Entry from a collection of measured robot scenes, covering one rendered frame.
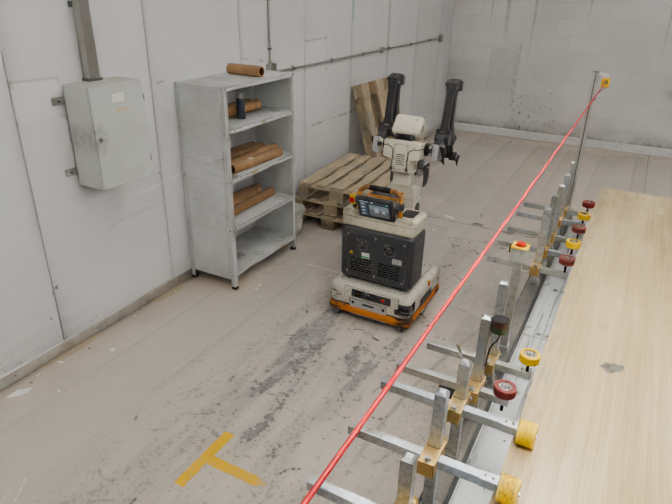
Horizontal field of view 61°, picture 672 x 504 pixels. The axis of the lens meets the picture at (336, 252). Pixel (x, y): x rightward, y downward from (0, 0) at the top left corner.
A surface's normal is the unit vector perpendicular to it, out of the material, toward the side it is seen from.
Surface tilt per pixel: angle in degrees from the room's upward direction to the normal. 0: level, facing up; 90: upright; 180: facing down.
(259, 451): 0
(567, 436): 0
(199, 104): 90
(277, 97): 90
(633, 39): 90
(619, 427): 0
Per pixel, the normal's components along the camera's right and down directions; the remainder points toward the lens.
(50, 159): 0.88, 0.22
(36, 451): 0.02, -0.90
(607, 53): -0.47, 0.36
